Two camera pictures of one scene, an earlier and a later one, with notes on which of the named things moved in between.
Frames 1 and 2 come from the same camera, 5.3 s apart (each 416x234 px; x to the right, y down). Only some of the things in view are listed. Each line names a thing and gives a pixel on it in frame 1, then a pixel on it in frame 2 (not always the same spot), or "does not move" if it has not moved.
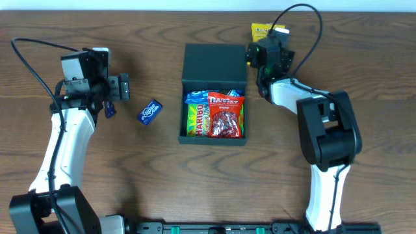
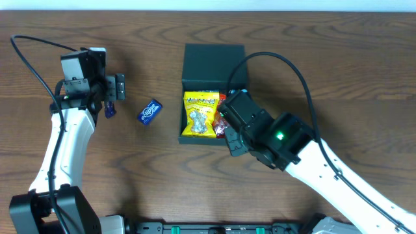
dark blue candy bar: x=109 y=109 does not move
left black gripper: x=123 y=86 does not move
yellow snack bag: x=260 y=30 → x=201 y=108
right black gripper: x=271 y=41 → x=236 y=143
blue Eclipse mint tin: x=149 y=112 does not move
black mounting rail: x=250 y=227 does not move
